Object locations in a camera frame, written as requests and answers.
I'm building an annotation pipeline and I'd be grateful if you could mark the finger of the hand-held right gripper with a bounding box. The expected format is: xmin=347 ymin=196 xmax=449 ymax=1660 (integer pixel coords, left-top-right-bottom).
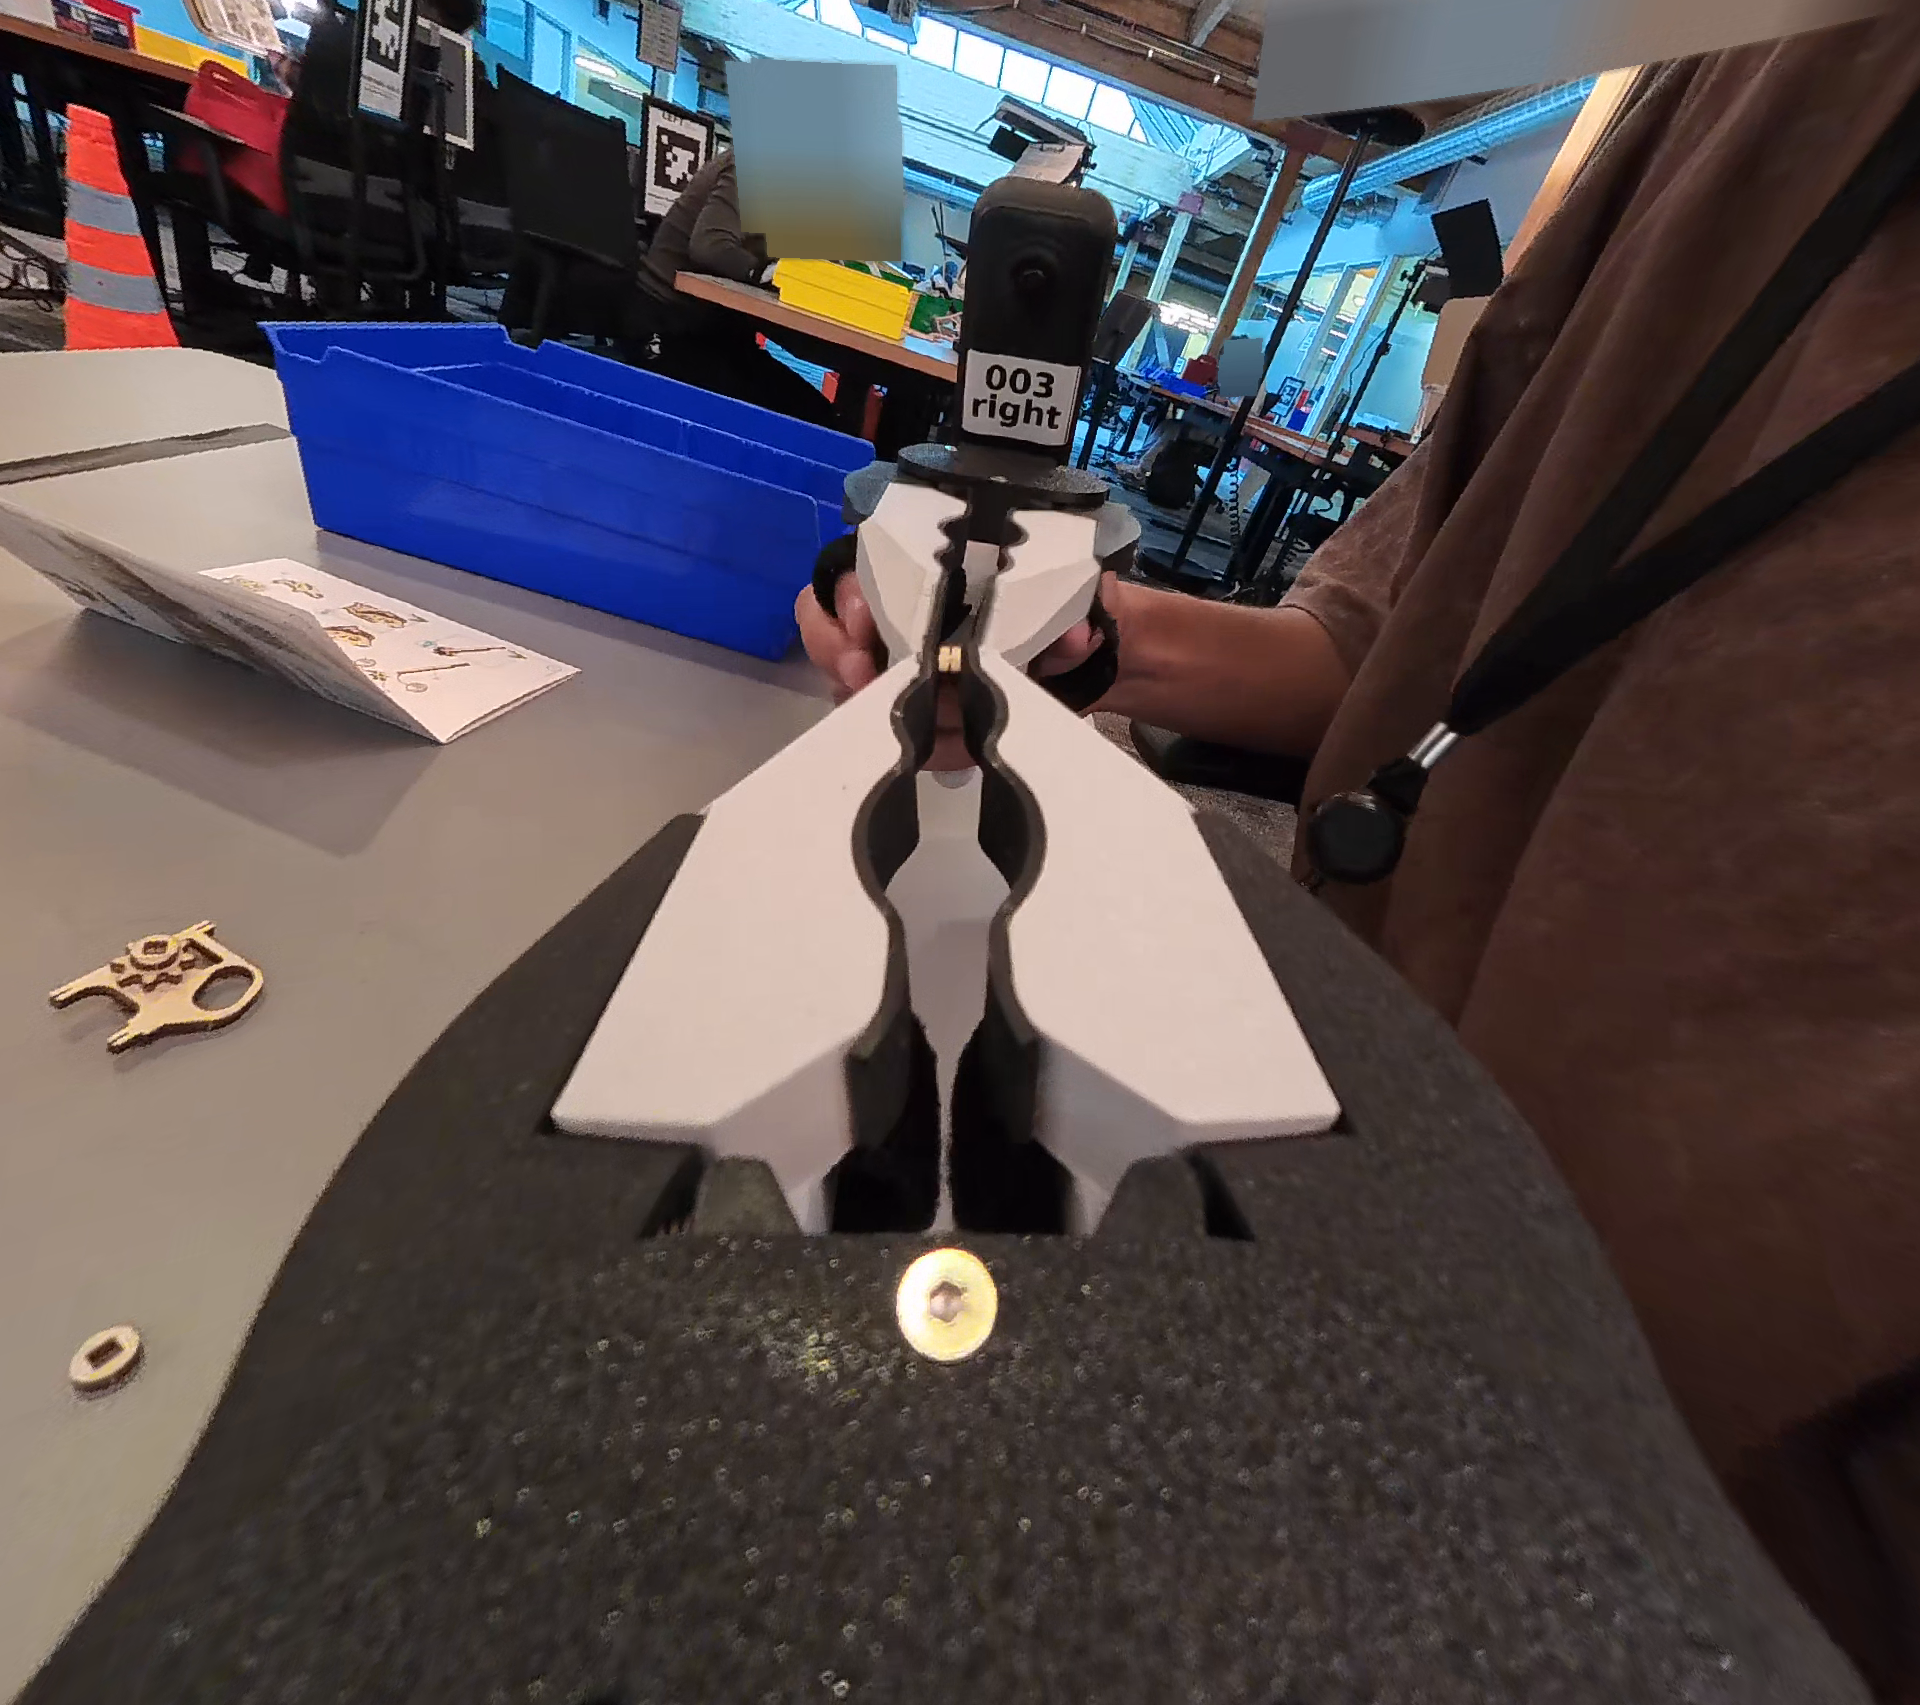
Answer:
xmin=963 ymin=504 xmax=1112 ymax=691
xmin=852 ymin=474 xmax=967 ymax=678

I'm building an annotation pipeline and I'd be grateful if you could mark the wooden gear-shaped part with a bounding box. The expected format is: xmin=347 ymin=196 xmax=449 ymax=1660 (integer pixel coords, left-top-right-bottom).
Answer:
xmin=48 ymin=921 xmax=268 ymax=1057

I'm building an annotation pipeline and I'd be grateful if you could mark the black white tag board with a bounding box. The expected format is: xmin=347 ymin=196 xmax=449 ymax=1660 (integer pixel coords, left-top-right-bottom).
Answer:
xmin=642 ymin=96 xmax=714 ymax=222
xmin=352 ymin=0 xmax=427 ymax=125

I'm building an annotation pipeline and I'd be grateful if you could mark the person's right forearm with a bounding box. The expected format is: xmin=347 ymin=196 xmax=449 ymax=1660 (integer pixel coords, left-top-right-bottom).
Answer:
xmin=1177 ymin=577 xmax=1360 ymax=763

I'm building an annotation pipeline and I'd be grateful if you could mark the folded instruction booklet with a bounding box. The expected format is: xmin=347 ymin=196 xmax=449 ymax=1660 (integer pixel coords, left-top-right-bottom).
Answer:
xmin=0 ymin=497 xmax=583 ymax=744

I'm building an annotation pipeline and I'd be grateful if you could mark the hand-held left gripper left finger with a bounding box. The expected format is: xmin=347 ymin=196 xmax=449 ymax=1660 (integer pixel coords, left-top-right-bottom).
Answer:
xmin=552 ymin=666 xmax=945 ymax=1236

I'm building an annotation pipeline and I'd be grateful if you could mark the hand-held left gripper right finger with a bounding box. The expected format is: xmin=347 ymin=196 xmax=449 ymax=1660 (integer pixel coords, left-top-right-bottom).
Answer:
xmin=957 ymin=678 xmax=1342 ymax=1236

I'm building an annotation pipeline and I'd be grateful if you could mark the orange traffic cone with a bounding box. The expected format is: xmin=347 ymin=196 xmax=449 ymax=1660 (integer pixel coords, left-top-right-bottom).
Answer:
xmin=60 ymin=103 xmax=183 ymax=353

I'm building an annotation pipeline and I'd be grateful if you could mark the black stand pole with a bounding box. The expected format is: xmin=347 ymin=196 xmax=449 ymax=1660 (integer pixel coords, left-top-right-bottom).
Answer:
xmin=1201 ymin=103 xmax=1429 ymax=582

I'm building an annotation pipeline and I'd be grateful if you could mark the person's right hand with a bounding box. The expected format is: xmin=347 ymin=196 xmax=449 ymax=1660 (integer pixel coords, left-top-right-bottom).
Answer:
xmin=795 ymin=573 xmax=1180 ymax=724

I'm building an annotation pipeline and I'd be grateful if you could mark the yellow plastic bin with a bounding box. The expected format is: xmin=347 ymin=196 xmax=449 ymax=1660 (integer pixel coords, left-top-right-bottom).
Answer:
xmin=772 ymin=256 xmax=921 ymax=344

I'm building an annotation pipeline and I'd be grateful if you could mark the wooden desk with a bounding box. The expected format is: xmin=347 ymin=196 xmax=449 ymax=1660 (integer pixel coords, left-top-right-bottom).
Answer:
xmin=674 ymin=269 xmax=963 ymax=424

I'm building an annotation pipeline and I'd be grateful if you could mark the blue plastic bin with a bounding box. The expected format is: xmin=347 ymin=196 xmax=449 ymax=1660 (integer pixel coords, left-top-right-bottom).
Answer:
xmin=262 ymin=322 xmax=877 ymax=661

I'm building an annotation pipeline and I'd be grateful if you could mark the black lanyard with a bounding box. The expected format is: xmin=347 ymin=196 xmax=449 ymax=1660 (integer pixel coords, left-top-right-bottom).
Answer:
xmin=1302 ymin=107 xmax=1920 ymax=895

